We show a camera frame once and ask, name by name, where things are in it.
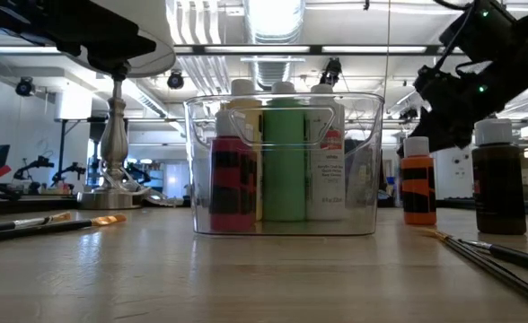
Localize large green paint bottle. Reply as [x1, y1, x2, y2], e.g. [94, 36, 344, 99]
[261, 81, 308, 223]

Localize silver ventilation duct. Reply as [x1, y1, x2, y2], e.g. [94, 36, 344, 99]
[244, 0, 306, 91]

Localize clear plastic bin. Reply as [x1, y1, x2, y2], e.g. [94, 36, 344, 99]
[183, 92, 385, 237]

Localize small dark brown paint bottle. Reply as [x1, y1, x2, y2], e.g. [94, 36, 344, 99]
[471, 118, 528, 236]

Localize white shade table lamp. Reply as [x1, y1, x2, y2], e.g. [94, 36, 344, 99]
[73, 0, 178, 211]

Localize small magenta paint bottle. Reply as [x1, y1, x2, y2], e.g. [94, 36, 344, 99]
[208, 109, 259, 233]

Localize large white paint bottle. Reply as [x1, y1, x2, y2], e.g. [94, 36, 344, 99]
[305, 83, 347, 221]

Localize white cylindrical column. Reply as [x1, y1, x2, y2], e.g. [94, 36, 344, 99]
[434, 147, 474, 201]

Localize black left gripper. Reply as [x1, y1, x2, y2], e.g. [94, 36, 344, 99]
[21, 0, 157, 62]

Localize black brush orange bristles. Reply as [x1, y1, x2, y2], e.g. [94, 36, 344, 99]
[0, 214, 128, 246]

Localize white wall box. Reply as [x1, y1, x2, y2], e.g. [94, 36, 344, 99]
[53, 88, 93, 122]

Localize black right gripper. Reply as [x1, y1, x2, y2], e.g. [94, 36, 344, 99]
[397, 65, 494, 157]

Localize small orange paint bottle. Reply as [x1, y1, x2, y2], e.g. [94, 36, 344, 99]
[400, 135, 438, 226]

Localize black T stand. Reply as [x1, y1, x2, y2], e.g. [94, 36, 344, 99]
[53, 117, 94, 186]

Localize long ceiling light strip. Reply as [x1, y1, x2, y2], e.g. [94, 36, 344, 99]
[203, 44, 311, 54]
[321, 44, 427, 54]

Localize fan brush orange bristles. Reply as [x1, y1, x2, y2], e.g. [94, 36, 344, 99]
[416, 226, 528, 313]

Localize black brush silver ferrule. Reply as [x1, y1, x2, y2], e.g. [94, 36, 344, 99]
[0, 218, 49, 232]

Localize large yellow paint bottle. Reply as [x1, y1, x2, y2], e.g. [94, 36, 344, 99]
[225, 78, 265, 222]

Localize clear lamp cord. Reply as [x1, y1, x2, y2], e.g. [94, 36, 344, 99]
[95, 168, 182, 208]

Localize short brush silver ferrule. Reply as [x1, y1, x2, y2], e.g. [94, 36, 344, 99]
[459, 238, 528, 275]

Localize black metal table frame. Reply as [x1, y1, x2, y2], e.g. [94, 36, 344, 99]
[0, 196, 528, 217]

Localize black ceiling rail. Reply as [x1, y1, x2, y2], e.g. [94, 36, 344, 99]
[0, 43, 465, 57]

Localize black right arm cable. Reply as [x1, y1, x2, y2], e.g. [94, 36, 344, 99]
[432, 0, 477, 71]

